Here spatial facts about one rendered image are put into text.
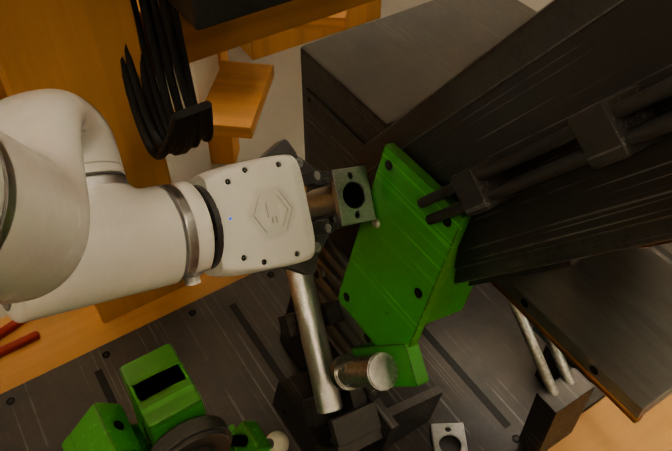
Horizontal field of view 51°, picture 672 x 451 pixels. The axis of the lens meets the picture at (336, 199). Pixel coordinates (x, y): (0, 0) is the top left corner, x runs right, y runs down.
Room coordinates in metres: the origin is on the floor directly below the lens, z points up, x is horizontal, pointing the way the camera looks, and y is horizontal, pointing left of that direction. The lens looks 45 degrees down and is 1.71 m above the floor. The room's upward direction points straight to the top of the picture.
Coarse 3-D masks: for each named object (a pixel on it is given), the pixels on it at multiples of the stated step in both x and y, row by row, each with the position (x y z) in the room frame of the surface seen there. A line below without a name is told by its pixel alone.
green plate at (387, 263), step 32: (384, 160) 0.50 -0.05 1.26; (384, 192) 0.49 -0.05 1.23; (416, 192) 0.46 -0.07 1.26; (384, 224) 0.47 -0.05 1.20; (416, 224) 0.45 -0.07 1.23; (448, 224) 0.42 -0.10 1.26; (352, 256) 0.49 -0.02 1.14; (384, 256) 0.46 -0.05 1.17; (416, 256) 0.43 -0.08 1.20; (448, 256) 0.41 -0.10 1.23; (352, 288) 0.47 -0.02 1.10; (384, 288) 0.44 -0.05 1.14; (416, 288) 0.42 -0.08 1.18; (448, 288) 0.43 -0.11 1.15; (384, 320) 0.43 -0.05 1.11; (416, 320) 0.40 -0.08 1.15
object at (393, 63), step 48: (432, 0) 0.84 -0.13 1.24; (480, 0) 0.84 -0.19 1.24; (336, 48) 0.73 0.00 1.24; (384, 48) 0.73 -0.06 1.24; (432, 48) 0.73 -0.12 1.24; (480, 48) 0.73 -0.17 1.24; (336, 96) 0.66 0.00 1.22; (384, 96) 0.63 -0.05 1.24; (336, 144) 0.66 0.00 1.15; (336, 240) 0.66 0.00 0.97
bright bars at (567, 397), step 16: (512, 304) 0.47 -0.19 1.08; (528, 336) 0.44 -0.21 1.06; (544, 336) 0.45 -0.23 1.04; (560, 352) 0.44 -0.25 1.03; (544, 368) 0.42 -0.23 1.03; (560, 368) 0.42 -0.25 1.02; (544, 384) 0.41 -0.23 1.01; (560, 384) 0.41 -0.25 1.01; (576, 384) 0.41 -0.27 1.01; (544, 400) 0.39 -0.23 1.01; (560, 400) 0.39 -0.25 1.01; (576, 400) 0.39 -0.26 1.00; (528, 416) 0.40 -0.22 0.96; (544, 416) 0.38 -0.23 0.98; (560, 416) 0.38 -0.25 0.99; (576, 416) 0.40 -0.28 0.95; (528, 432) 0.39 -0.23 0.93; (544, 432) 0.38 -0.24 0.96; (560, 432) 0.39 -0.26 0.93; (528, 448) 0.39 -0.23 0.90; (544, 448) 0.38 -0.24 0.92
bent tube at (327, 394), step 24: (360, 168) 0.51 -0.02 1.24; (312, 192) 0.53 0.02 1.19; (336, 192) 0.48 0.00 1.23; (360, 192) 0.50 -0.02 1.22; (312, 216) 0.52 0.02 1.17; (360, 216) 0.48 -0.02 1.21; (312, 288) 0.49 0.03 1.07; (312, 312) 0.47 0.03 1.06; (312, 336) 0.45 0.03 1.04; (312, 360) 0.43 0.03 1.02; (312, 384) 0.41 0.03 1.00; (336, 408) 0.39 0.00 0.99
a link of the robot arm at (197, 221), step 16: (176, 192) 0.41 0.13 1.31; (192, 192) 0.42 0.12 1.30; (192, 208) 0.40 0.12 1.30; (192, 224) 0.39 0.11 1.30; (208, 224) 0.39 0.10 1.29; (192, 240) 0.38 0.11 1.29; (208, 240) 0.38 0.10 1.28; (192, 256) 0.37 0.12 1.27; (208, 256) 0.38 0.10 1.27; (192, 272) 0.37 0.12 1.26
